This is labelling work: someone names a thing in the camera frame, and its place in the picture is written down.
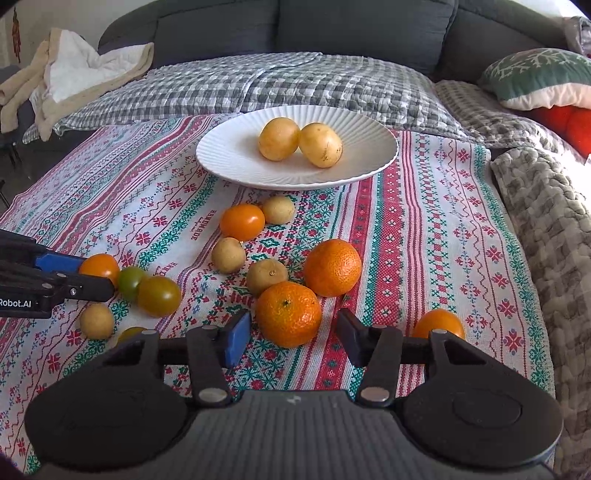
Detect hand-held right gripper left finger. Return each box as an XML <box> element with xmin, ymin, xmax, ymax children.
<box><xmin>108</xmin><ymin>310</ymin><xmax>252</xmax><ymax>407</ymax></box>

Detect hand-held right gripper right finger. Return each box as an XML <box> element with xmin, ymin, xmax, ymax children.
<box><xmin>335</xmin><ymin>308</ymin><xmax>483</xmax><ymax>407</ymax></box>

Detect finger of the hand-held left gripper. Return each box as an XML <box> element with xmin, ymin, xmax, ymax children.
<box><xmin>0</xmin><ymin>262</ymin><xmax>115</xmax><ymax>302</ymax></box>
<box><xmin>0</xmin><ymin>229</ymin><xmax>87</xmax><ymax>274</ymax></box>

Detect orange tomato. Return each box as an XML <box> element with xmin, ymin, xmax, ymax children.
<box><xmin>412</xmin><ymin>309</ymin><xmax>465</xmax><ymax>341</ymax></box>
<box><xmin>78</xmin><ymin>253</ymin><xmax>121</xmax><ymax>288</ymax></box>
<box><xmin>219</xmin><ymin>204</ymin><xmax>266</xmax><ymax>241</ymax></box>

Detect tan longan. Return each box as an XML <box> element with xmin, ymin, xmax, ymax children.
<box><xmin>211</xmin><ymin>237</ymin><xmax>247</xmax><ymax>274</ymax></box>
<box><xmin>79</xmin><ymin>303</ymin><xmax>115</xmax><ymax>340</ymax></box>
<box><xmin>262</xmin><ymin>195</ymin><xmax>296</xmax><ymax>225</ymax></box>
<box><xmin>246</xmin><ymin>259</ymin><xmax>289</xmax><ymax>297</ymax></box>

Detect green tomato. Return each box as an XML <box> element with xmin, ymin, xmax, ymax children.
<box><xmin>117</xmin><ymin>266</ymin><xmax>149</xmax><ymax>303</ymax></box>

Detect orange mandarin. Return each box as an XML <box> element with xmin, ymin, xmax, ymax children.
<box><xmin>303</xmin><ymin>239</ymin><xmax>363</xmax><ymax>297</ymax></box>
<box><xmin>255</xmin><ymin>281</ymin><xmax>322</xmax><ymax>349</ymax></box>

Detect yellow-green tomato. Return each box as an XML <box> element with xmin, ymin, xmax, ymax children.
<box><xmin>116</xmin><ymin>326</ymin><xmax>148</xmax><ymax>344</ymax></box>

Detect olive yellow tomato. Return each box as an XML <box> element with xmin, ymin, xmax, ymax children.
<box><xmin>137</xmin><ymin>275</ymin><xmax>182</xmax><ymax>317</ymax></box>

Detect white ribbed plate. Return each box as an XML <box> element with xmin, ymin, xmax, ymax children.
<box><xmin>196</xmin><ymin>105</ymin><xmax>400</xmax><ymax>188</ymax></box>

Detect yellow passion fruit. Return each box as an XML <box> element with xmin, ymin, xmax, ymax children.
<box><xmin>258</xmin><ymin>117</ymin><xmax>301</xmax><ymax>162</ymax></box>
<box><xmin>298</xmin><ymin>122</ymin><xmax>343</xmax><ymax>169</ymax></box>

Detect red green patterned tablecloth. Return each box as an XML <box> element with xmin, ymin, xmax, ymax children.
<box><xmin>0</xmin><ymin>113</ymin><xmax>557</xmax><ymax>476</ymax></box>

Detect beige white blanket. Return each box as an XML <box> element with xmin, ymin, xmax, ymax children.
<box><xmin>0</xmin><ymin>28</ymin><xmax>155</xmax><ymax>141</ymax></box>

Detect grey quilted throw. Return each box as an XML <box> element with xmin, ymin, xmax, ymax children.
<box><xmin>490</xmin><ymin>147</ymin><xmax>591</xmax><ymax>480</ymax></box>

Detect grey checked blanket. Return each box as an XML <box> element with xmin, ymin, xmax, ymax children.
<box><xmin>23</xmin><ymin>52</ymin><xmax>467</xmax><ymax>139</ymax></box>

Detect beige grey checked cover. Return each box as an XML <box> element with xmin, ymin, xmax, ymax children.
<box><xmin>434</xmin><ymin>79</ymin><xmax>587</xmax><ymax>162</ymax></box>

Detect red cushion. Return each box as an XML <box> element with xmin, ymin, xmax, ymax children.
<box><xmin>526</xmin><ymin>105</ymin><xmax>591</xmax><ymax>160</ymax></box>

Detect dark grey sofa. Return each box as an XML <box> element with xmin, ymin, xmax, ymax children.
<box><xmin>98</xmin><ymin>0</ymin><xmax>573</xmax><ymax>84</ymax></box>

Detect green snowflake pillow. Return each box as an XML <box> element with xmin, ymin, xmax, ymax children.
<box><xmin>478</xmin><ymin>47</ymin><xmax>591</xmax><ymax>110</ymax></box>

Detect red wall ornament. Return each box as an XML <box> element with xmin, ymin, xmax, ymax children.
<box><xmin>11</xmin><ymin>7</ymin><xmax>22</xmax><ymax>63</ymax></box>

